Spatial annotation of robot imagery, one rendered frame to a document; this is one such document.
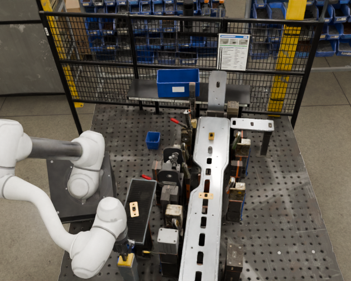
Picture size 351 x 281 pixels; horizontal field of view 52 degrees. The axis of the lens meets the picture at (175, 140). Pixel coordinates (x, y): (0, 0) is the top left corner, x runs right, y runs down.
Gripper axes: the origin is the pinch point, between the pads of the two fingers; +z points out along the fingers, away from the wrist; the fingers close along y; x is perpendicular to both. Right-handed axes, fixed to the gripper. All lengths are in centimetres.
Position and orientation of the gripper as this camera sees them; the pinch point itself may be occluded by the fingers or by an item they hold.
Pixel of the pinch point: (124, 255)
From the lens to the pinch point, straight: 171.0
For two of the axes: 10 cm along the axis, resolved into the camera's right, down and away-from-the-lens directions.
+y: 9.9, 0.7, -1.2
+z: 0.4, 6.9, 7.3
